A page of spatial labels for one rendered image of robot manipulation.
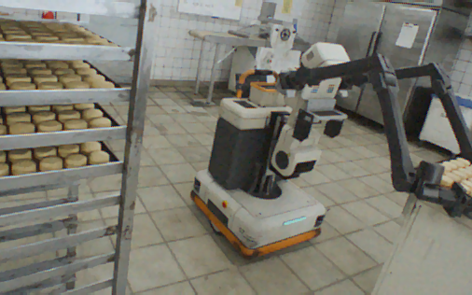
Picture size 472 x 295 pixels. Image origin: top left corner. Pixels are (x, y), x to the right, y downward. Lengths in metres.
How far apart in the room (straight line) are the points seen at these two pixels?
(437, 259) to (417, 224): 0.13
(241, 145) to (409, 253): 0.99
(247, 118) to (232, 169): 0.33
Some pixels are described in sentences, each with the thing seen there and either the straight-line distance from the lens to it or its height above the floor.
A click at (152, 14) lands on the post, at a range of 0.72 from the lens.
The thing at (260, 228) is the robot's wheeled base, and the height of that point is 0.26.
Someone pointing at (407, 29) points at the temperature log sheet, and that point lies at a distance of 5.21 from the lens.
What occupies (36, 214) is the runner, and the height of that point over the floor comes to 0.87.
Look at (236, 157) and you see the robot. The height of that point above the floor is 0.52.
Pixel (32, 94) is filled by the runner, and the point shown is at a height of 1.15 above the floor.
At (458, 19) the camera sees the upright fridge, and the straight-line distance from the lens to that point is 5.59.
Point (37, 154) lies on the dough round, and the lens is 0.88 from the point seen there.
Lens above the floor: 1.36
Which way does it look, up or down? 17 degrees down
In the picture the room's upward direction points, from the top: 9 degrees clockwise
